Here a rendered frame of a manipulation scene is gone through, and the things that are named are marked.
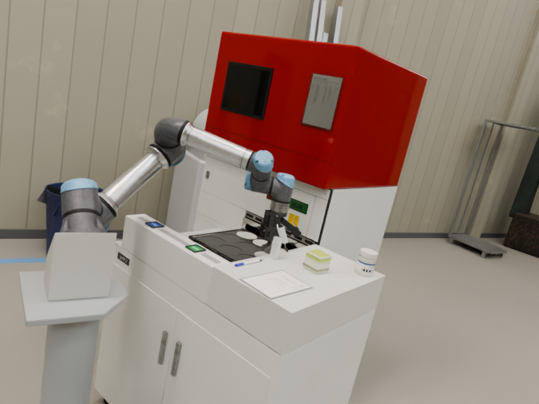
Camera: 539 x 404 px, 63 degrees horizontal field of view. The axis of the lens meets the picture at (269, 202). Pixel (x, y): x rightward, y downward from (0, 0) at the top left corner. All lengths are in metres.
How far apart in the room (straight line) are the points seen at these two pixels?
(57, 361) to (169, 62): 3.00
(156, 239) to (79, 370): 0.52
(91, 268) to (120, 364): 0.72
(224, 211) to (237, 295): 0.96
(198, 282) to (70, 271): 0.42
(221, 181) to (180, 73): 1.97
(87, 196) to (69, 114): 2.47
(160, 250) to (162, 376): 0.49
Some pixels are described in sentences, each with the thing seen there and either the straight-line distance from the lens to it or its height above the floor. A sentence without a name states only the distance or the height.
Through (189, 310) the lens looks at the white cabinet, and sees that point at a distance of 1.67.
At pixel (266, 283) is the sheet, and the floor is 0.97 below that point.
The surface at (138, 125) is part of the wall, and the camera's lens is 4.11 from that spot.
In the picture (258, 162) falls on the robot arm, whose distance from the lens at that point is 1.59.
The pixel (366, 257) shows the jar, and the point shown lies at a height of 1.04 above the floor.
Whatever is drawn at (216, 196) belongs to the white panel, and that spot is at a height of 0.98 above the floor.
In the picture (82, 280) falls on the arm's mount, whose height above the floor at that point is 0.88.
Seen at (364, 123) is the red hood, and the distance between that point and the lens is 2.04.
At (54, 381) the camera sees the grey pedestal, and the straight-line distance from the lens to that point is 1.70.
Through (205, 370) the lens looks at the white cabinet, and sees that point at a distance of 1.67.
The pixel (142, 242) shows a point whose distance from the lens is 1.84.
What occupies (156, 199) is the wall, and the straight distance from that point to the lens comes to 4.32.
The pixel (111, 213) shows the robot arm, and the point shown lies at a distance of 1.70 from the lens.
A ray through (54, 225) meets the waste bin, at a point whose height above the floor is 0.29.
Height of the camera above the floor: 1.56
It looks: 13 degrees down
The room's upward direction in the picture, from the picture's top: 12 degrees clockwise
